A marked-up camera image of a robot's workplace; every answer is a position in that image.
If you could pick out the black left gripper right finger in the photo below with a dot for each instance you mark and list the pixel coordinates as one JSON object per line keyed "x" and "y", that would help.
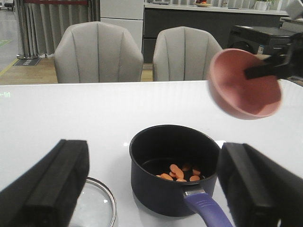
{"x": 259, "y": 192}

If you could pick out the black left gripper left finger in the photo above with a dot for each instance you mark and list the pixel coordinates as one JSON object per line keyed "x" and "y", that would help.
{"x": 46, "y": 195}

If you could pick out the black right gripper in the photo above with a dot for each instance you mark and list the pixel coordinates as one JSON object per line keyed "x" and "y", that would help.
{"x": 281, "y": 66}

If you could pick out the pink bowl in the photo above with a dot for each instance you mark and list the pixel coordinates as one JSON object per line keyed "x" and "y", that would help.
{"x": 242, "y": 98}

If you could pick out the glass lid blue knob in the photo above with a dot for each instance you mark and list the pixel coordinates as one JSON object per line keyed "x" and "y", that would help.
{"x": 96, "y": 206}

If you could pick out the orange ham slices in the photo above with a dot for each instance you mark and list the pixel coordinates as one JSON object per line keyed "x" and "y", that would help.
{"x": 185, "y": 173}

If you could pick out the dark washing machine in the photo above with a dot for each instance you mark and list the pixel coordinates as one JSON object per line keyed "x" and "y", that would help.
{"x": 259, "y": 39}

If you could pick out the dark counter with white top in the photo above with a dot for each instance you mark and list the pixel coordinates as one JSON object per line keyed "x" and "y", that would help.
{"x": 215, "y": 20}

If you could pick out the dark blue saucepan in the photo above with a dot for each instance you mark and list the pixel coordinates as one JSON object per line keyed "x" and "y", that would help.
{"x": 154, "y": 150}

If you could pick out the right grey upholstered chair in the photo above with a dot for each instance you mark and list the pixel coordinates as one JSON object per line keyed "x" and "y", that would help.
{"x": 183, "y": 53}

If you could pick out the grey upholstered chair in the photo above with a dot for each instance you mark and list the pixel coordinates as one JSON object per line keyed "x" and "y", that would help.
{"x": 183, "y": 53}
{"x": 96, "y": 52}

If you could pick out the fruit plate on counter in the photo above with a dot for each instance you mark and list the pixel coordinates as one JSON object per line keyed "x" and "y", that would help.
{"x": 202, "y": 3}

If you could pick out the left grey upholstered chair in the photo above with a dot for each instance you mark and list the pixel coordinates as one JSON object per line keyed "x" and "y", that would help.
{"x": 96, "y": 52}

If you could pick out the white cabinet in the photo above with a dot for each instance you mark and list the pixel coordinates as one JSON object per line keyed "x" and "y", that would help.
{"x": 125, "y": 13}

